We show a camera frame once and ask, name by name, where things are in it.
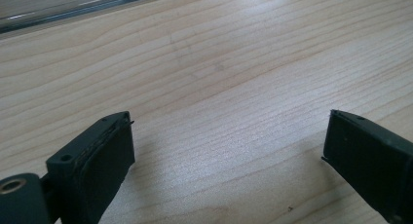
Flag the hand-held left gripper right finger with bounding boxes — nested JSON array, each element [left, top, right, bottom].
[[320, 108, 413, 224]]

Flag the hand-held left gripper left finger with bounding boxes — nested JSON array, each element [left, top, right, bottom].
[[46, 110, 136, 224]]

